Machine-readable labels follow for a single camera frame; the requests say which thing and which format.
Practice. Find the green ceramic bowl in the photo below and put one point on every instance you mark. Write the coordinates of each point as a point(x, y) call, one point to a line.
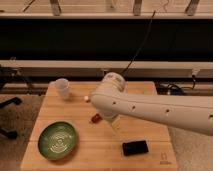
point(57, 140)

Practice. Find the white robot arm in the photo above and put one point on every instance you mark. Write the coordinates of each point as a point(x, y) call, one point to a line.
point(194, 113)

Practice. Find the brown sausage snack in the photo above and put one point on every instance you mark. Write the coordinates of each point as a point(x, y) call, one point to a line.
point(95, 119)

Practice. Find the clear plastic cup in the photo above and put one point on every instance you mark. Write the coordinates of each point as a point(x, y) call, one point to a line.
point(62, 88)

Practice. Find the black smartphone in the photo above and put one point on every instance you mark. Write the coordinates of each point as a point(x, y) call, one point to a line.
point(135, 147)

